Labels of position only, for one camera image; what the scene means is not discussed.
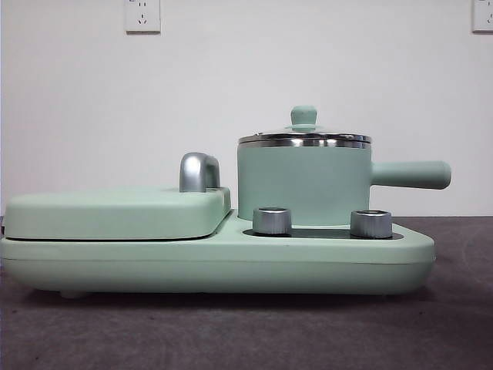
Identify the glass lid with green knob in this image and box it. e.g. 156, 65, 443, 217
236, 106, 374, 150

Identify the silver control knob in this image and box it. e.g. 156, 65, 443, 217
252, 207, 293, 235
350, 209, 394, 238

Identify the mint green breakfast machine base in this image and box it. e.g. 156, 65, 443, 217
0, 210, 437, 300

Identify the mint green pot with handle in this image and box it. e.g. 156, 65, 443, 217
236, 134, 452, 228

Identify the white wall socket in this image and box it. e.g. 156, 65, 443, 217
471, 0, 493, 33
125, 0, 162, 35

